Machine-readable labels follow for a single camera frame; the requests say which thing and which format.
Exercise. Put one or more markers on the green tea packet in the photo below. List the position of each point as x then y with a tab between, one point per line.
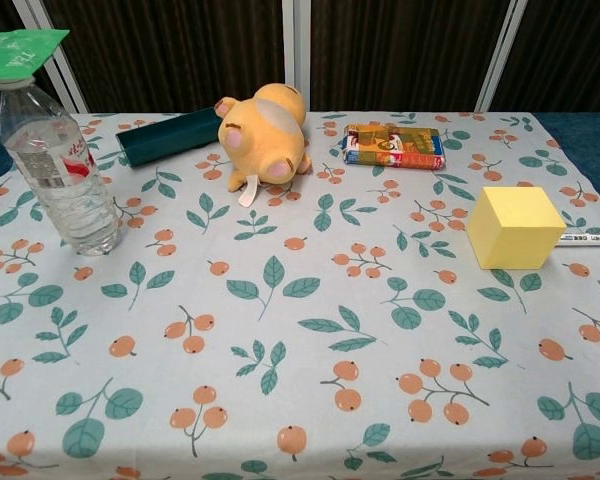
15	50

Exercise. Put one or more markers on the colourful snack packet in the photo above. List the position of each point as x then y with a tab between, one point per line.
395	147

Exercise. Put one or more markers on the floral fruit print tablecloth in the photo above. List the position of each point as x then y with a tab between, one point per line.
300	300

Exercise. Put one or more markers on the white marker pen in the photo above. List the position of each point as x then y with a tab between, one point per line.
587	239

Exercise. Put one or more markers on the yellow cube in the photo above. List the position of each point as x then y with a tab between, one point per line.
510	240

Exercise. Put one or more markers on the dark green cylinder tube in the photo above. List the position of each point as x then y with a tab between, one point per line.
165	140

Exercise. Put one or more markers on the yellow plush toy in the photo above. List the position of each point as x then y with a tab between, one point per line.
260	145

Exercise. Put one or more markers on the clear plastic water bottle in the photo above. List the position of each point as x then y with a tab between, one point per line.
55	200

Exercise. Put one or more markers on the dark pleated partition screen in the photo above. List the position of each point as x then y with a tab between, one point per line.
180	50
395	50
570	50
0	15

